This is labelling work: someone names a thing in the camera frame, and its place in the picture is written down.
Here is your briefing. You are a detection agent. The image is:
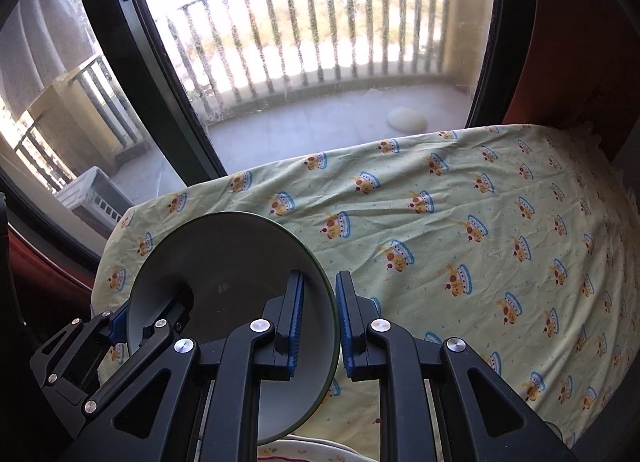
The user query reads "grey sheer curtain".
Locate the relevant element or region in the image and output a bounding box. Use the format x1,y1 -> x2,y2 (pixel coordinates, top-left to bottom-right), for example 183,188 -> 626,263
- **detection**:
0,0 -> 98,108

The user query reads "yellow printed tablecloth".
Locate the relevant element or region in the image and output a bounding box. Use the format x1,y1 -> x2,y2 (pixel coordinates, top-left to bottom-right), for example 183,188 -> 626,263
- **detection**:
92,123 -> 632,448

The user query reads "red curtain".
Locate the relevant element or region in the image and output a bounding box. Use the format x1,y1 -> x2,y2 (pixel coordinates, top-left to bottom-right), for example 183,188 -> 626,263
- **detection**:
500,0 -> 640,163
0,232 -> 101,333

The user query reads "white bowl with dark rim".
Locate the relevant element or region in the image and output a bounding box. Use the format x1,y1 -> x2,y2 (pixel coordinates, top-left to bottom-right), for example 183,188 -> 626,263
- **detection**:
125,211 -> 343,447

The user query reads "black window mullion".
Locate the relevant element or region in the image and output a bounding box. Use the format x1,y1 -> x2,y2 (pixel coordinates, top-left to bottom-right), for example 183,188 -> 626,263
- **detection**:
70,0 -> 231,183

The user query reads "small white patterned dish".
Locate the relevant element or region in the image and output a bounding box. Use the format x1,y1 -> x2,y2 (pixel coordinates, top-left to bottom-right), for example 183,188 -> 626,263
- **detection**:
257,437 -> 373,462

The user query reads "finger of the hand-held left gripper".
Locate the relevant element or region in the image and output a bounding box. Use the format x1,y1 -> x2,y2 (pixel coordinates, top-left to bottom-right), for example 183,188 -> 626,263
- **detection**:
140,286 -> 197,348
29,305 -> 132,438

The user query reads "white round object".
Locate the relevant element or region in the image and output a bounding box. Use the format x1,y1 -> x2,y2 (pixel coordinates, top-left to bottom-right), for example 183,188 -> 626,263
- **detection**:
386,107 -> 430,132

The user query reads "balcony railing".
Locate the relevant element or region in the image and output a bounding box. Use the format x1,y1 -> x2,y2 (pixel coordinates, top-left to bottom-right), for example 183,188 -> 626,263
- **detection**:
12,55 -> 146,193
167,0 -> 458,98

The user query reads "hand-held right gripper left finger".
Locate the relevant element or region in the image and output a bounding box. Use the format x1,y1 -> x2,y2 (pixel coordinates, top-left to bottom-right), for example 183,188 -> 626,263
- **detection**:
60,269 -> 306,462

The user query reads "black window frame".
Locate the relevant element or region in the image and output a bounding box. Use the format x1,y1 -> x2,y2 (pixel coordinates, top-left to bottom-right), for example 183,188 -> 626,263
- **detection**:
465,0 -> 538,128
0,162 -> 103,268

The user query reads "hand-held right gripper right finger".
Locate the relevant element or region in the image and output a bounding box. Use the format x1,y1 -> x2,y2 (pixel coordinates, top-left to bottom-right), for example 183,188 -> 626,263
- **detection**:
334,269 -> 576,462

